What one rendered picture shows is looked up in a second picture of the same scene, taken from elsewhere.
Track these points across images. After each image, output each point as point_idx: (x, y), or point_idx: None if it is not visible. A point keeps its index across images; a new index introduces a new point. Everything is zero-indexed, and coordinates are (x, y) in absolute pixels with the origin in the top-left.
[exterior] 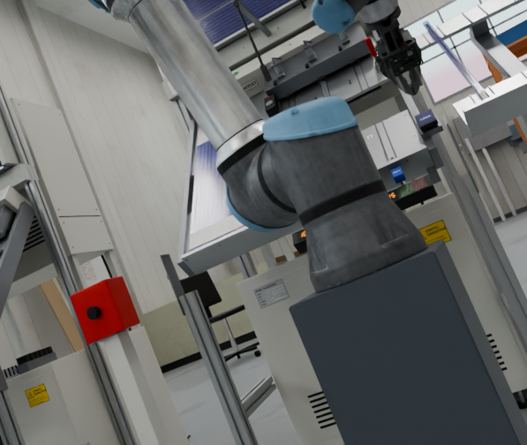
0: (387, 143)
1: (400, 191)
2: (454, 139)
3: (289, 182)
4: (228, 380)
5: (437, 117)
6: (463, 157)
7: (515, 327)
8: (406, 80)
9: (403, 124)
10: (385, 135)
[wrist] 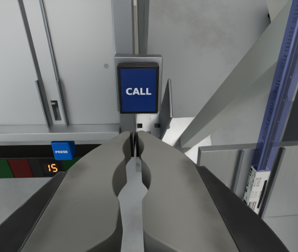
0: (43, 48)
1: (65, 166)
2: (166, 126)
3: None
4: None
5: (161, 83)
6: (164, 134)
7: (140, 52)
8: (124, 182)
9: (87, 5)
10: (38, 13)
